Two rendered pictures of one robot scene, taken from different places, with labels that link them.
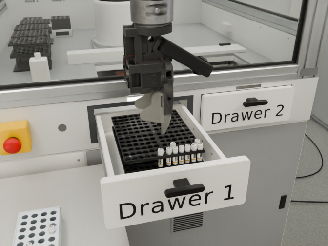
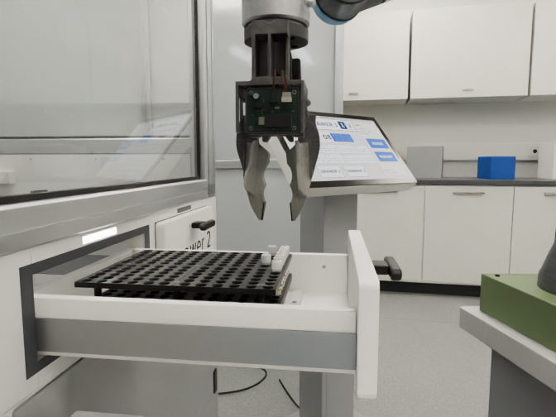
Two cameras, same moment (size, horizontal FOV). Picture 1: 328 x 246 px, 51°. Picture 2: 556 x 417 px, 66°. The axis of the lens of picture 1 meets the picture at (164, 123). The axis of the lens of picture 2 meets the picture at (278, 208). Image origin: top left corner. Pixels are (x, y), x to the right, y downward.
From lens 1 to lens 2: 0.69 m
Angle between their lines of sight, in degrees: 67
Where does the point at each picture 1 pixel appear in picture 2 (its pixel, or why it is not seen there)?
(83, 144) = (11, 390)
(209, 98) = (169, 226)
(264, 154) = not seen: hidden behind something
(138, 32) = (292, 31)
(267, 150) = not seen: hidden behind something
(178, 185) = (384, 264)
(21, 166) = not seen: outside the picture
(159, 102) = (300, 158)
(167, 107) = (312, 163)
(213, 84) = (163, 204)
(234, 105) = (184, 235)
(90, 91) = (21, 225)
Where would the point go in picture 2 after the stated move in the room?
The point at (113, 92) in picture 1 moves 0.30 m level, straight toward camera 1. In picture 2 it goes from (65, 224) to (336, 235)
